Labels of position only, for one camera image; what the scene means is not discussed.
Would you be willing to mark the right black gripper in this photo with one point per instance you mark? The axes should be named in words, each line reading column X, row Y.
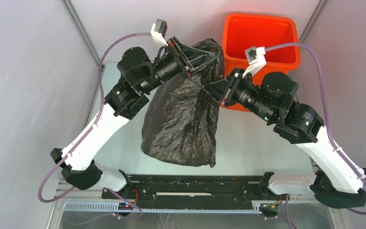
column 217, row 89

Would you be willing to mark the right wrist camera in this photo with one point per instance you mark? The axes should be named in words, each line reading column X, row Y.
column 256, row 61

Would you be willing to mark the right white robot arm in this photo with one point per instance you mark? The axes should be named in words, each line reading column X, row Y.
column 335, row 184

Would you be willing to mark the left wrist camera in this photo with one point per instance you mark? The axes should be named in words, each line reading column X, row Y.
column 158, row 32

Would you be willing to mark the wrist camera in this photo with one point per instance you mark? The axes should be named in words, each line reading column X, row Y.
column 256, row 61
column 158, row 32

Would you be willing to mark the black plastic trash bag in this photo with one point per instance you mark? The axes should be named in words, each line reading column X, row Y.
column 181, row 120

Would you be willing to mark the orange plastic trash bin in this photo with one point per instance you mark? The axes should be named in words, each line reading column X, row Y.
column 242, row 31

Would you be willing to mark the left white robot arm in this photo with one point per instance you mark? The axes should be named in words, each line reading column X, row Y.
column 139, row 76

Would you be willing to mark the white cable duct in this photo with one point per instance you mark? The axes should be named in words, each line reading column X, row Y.
column 85, row 206

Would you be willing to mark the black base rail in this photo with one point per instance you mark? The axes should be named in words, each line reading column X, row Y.
column 197, row 192

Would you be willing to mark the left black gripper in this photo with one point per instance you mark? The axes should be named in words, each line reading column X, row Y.
column 187, row 58

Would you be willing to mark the small electronics board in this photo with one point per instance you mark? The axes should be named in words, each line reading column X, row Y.
column 125, row 206

